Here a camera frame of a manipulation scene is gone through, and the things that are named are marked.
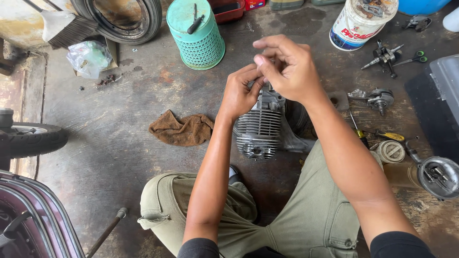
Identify black-handled tool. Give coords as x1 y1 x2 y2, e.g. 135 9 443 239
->
187 3 205 35

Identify red plastic tray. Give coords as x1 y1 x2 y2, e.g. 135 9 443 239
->
207 0 246 25

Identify person's right hand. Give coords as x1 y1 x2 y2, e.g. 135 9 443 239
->
253 35 328 107

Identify black mat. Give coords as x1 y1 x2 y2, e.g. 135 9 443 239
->
404 67 459 165

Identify teal plastic basket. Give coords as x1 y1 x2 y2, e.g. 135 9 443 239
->
166 0 226 71

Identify silver finned engine cylinder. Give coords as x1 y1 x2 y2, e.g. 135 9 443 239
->
233 82 287 160

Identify olive green trousers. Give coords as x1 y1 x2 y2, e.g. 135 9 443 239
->
137 140 385 258

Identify round beige cap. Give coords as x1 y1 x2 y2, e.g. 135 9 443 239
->
376 140 406 164

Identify blue plastic container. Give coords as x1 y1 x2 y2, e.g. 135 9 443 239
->
398 0 453 16

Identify cardboard box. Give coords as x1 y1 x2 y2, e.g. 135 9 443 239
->
73 35 119 78

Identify black and white shoe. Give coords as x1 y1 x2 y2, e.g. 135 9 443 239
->
228 164 241 186

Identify heap of metal parts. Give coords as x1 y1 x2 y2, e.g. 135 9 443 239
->
353 0 395 19

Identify green-handled scissors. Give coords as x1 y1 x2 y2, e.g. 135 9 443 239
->
392 50 428 68

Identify yellow-handled screwdriver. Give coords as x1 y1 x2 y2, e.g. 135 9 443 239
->
361 128 406 142

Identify small grey metal bracket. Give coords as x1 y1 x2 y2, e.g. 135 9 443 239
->
402 14 432 33

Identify black and yellow screwdriver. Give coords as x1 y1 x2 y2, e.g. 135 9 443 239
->
349 110 371 150

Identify brown rag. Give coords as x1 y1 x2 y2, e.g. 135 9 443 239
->
148 109 215 147

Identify amber plastic jar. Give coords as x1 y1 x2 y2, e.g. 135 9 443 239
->
382 162 422 189

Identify white rounded object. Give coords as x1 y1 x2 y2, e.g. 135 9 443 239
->
443 6 459 33

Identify grey plastic case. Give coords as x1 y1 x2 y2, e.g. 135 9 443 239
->
429 54 459 126

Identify metal rod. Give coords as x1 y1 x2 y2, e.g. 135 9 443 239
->
85 207 128 258

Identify clear plastic bag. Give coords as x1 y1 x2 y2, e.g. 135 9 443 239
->
66 40 113 80

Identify motorcycle wheel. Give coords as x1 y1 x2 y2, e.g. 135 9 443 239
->
0 108 69 172

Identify black long-sleeve shirt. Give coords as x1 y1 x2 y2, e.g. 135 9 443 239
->
177 231 437 258

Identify metal clutch assembly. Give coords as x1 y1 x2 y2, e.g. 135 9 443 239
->
347 88 395 117

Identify small dark debris pile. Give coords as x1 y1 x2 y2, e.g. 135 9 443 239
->
95 73 118 87

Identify broom with white head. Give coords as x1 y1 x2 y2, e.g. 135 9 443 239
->
22 0 99 49

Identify white plastic bucket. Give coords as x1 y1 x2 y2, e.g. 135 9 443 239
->
329 0 399 52

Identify metal bowl with parts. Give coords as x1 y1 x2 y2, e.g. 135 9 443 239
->
404 139 459 201

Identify person's left hand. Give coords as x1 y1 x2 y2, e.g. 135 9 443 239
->
219 64 266 122

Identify steel crankshaft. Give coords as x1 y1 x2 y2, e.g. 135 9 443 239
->
361 39 405 79

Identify black tyre on rim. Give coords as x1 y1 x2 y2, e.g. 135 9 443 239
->
70 0 163 45

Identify dark engine casing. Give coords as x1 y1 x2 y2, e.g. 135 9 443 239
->
279 100 318 153

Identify maroon scooter body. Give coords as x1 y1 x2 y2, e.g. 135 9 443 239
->
0 170 86 258

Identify grey gasket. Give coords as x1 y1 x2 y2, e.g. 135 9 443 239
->
327 90 350 112

